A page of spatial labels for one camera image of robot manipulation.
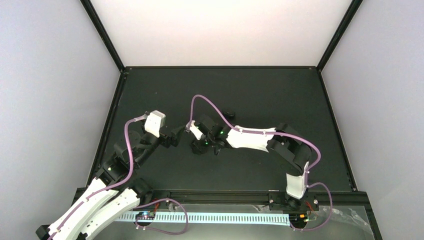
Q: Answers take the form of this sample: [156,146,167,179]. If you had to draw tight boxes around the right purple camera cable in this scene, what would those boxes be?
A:
[188,94,322,186]

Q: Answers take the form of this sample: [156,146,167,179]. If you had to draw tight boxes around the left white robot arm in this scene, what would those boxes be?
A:
[35,126,185,240]

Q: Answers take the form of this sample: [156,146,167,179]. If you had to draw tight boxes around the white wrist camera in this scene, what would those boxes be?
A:
[144,110,166,138]
[185,120,204,141]

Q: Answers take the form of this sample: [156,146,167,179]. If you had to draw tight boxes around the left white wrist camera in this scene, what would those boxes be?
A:
[144,110,166,138]

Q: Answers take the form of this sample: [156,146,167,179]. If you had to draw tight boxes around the white slotted cable duct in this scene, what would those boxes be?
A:
[116,211,290,226]

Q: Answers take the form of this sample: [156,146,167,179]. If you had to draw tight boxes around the black aluminium front rail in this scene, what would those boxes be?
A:
[74,187,369,206]

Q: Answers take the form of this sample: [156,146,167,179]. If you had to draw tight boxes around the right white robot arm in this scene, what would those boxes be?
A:
[186,115,312,210]

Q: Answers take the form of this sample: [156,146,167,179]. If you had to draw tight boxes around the black earbud charging case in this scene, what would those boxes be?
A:
[221,109,236,119]

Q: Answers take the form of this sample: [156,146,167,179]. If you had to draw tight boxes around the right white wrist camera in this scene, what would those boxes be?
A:
[185,120,204,141]

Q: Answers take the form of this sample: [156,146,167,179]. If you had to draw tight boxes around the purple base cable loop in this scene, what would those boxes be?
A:
[134,198,190,236]

